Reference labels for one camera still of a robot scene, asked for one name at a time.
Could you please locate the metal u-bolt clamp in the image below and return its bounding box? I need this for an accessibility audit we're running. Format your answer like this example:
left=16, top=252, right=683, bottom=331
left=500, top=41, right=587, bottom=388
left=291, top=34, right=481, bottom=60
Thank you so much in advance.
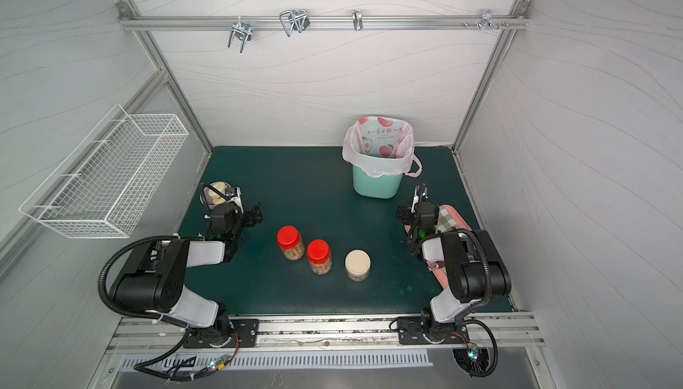
left=228, top=21, right=253, bottom=53

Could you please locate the aluminium crossbar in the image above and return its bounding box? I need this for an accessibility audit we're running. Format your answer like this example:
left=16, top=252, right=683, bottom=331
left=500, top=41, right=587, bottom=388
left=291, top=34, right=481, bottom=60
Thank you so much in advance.
left=119, top=13, right=531, bottom=32

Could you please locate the white vent strip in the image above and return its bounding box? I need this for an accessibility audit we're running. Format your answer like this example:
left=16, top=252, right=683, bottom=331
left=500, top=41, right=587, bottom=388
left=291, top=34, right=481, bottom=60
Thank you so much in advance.
left=119, top=349, right=433, bottom=372

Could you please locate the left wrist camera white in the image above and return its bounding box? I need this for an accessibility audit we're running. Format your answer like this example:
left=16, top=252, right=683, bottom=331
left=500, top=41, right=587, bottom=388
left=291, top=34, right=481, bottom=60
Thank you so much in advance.
left=225, top=186, right=244, bottom=211

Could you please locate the beige lid glass peanut jar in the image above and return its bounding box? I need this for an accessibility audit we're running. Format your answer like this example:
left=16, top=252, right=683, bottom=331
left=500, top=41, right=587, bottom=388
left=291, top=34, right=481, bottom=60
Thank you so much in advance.
left=344, top=250, right=372, bottom=282

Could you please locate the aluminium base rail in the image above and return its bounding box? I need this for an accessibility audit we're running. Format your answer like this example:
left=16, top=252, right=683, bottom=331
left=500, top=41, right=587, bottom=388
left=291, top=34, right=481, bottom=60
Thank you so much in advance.
left=105, top=312, right=545, bottom=355

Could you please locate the metal hook clamp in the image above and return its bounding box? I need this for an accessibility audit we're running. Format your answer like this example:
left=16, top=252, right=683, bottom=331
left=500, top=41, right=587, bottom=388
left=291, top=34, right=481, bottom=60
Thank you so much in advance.
left=279, top=9, right=311, bottom=37

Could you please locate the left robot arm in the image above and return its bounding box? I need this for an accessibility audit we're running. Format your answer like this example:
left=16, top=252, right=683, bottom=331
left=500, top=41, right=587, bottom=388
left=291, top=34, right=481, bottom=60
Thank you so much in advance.
left=97, top=202, right=263, bottom=349

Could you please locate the grey bowl with buns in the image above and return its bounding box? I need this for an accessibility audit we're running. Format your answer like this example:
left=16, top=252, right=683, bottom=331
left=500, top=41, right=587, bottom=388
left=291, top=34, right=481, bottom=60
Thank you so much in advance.
left=199, top=181, right=232, bottom=209

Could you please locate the white wire basket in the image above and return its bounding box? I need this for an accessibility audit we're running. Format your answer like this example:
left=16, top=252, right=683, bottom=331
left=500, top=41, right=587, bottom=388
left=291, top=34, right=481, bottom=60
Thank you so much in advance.
left=19, top=105, right=189, bottom=239

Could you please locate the metal bracket clamp right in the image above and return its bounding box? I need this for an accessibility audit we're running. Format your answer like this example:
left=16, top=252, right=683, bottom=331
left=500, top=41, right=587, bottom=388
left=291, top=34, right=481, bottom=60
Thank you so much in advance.
left=462, top=10, right=510, bottom=31

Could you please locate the pink tray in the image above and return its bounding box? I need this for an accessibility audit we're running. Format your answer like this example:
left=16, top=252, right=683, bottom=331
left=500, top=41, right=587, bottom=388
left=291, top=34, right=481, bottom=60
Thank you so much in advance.
left=397, top=205, right=476, bottom=289

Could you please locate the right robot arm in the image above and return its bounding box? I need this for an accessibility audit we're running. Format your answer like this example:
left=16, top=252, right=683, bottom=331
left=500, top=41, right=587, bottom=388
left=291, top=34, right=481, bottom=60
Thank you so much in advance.
left=397, top=184, right=512, bottom=344

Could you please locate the small metal ring clamp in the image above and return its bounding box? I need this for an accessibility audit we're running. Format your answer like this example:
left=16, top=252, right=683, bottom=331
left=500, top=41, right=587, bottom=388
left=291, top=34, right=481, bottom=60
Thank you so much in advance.
left=351, top=10, right=363, bottom=32

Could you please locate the red lid peanut jar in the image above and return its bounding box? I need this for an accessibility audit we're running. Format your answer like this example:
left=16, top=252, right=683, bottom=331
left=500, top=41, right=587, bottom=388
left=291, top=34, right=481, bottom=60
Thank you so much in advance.
left=307, top=240, right=332, bottom=275
left=277, top=225, right=305, bottom=261

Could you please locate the green checkered cloth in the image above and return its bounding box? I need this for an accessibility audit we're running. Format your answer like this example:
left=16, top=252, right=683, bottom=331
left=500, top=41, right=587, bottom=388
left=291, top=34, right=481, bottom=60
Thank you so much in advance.
left=435, top=205, right=471, bottom=233

